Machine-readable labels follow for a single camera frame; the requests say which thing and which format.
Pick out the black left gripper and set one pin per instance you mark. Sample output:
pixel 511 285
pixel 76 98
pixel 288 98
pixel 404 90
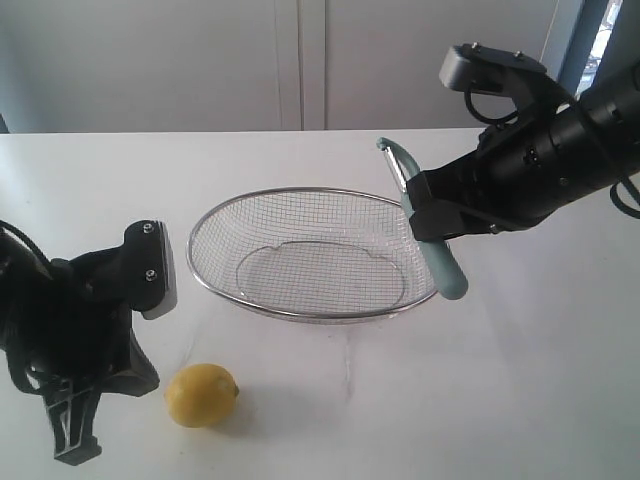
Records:
pixel 62 344

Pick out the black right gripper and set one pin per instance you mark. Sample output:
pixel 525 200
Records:
pixel 544 155

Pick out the teal handled peeler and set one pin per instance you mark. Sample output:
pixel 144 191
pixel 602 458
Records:
pixel 448 277

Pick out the yellow lemon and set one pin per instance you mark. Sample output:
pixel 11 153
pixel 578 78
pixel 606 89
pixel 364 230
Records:
pixel 201 395

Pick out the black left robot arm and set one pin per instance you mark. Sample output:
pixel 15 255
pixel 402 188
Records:
pixel 98 270

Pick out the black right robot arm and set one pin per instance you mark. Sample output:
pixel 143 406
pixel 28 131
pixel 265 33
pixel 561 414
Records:
pixel 612 104

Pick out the oval steel mesh basket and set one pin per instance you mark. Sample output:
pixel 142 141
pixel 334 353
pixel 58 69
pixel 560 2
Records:
pixel 311 254

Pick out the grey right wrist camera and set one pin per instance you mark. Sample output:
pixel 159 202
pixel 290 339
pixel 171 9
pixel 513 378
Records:
pixel 483 70

